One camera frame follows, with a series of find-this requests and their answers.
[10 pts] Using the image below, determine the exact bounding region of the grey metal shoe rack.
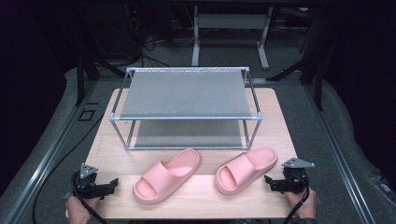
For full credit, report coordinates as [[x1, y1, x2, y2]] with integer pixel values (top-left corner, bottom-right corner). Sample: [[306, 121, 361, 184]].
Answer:
[[108, 65, 263, 151]]

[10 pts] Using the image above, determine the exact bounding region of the hand-held gripper black cable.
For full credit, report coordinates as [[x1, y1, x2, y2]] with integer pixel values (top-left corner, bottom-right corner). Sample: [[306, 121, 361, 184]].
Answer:
[[281, 174, 311, 224], [70, 170, 108, 224]]

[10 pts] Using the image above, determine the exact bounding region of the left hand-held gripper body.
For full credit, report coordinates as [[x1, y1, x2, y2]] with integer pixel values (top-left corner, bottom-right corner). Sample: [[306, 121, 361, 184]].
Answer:
[[71, 162, 110, 200]]

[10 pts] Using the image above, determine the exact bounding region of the left hand-held gripper black cable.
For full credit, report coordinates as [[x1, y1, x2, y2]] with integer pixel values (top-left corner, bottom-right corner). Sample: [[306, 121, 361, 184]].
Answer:
[[70, 170, 108, 224]]

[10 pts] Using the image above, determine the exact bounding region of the tangle of dark cables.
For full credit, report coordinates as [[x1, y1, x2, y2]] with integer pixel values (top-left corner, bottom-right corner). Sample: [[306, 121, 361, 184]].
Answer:
[[141, 31, 194, 68]]

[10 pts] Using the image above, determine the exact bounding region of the person's right hand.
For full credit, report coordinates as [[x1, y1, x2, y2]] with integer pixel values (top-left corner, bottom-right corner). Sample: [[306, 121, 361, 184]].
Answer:
[[284, 186, 318, 219]]

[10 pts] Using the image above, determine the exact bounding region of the person's left hand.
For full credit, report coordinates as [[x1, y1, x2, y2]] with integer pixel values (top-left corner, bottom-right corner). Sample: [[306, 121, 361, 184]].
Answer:
[[64, 195, 102, 224]]

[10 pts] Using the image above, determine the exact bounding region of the grey metal table frame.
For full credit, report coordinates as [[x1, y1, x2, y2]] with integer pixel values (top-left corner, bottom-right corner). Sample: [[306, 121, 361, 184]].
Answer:
[[191, 5, 275, 70]]

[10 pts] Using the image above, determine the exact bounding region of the aluminium floor rail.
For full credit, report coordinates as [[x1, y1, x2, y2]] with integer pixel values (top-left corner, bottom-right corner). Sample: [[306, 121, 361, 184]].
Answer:
[[0, 78, 98, 224], [303, 83, 376, 224]]

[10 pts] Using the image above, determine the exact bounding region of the pink foam slipper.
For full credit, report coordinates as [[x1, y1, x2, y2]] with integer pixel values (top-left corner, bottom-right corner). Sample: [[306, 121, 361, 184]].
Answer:
[[214, 146, 278, 196], [133, 147, 203, 205]]

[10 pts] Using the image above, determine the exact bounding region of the black floor cable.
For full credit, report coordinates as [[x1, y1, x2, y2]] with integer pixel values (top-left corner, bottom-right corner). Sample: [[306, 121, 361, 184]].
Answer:
[[32, 114, 105, 224]]

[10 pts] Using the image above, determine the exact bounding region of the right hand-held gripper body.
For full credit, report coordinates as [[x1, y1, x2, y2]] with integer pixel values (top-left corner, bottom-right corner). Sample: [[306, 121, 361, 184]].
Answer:
[[279, 157, 316, 194]]

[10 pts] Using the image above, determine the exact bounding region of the black metal stand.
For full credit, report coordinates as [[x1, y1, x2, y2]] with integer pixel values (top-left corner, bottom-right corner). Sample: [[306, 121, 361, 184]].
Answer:
[[267, 6, 332, 110], [76, 6, 126, 106]]

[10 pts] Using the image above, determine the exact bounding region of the right hand-held gripper black cable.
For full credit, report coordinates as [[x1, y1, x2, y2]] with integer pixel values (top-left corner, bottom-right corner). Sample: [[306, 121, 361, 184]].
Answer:
[[281, 174, 311, 224]]

